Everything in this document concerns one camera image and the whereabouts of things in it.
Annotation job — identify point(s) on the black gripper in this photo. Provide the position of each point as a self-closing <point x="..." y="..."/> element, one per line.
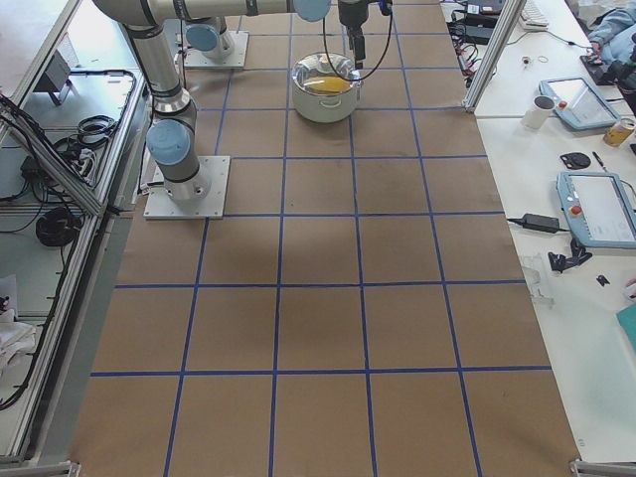
<point x="351" y="14"/>

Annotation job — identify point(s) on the glass pot lid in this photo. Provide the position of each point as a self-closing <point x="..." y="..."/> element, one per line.
<point x="325" y="65"/>

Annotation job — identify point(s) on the yellow corn cob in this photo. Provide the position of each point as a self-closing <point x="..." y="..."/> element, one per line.
<point x="326" y="85"/>

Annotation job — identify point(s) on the white electric cooking pot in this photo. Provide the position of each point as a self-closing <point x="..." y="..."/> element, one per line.
<point x="325" y="108"/>

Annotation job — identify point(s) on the white mug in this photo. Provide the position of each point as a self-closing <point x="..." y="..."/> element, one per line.
<point x="539" y="111"/>

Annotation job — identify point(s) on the far teach pendant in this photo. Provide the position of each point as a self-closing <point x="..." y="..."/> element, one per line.
<point x="585" y="107"/>

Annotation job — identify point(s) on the teach pendant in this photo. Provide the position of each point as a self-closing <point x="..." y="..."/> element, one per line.
<point x="585" y="107"/>
<point x="597" y="209"/>

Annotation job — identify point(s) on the black round disc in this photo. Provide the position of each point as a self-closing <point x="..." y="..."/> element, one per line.
<point x="575" y="160"/>

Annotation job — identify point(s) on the black power adapter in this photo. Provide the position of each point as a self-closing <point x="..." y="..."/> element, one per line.
<point x="540" y="223"/>

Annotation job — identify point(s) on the yellow drink can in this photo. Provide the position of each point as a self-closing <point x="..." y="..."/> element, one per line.
<point x="618" y="133"/>

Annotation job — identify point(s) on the near teach pendant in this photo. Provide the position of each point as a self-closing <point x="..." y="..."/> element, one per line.
<point x="597" y="209"/>

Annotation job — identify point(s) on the aluminium frame post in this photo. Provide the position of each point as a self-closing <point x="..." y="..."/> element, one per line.
<point x="502" y="32"/>

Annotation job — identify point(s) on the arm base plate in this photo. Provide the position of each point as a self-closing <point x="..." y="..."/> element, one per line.
<point x="204" y="196"/>
<point x="235" y="61"/>

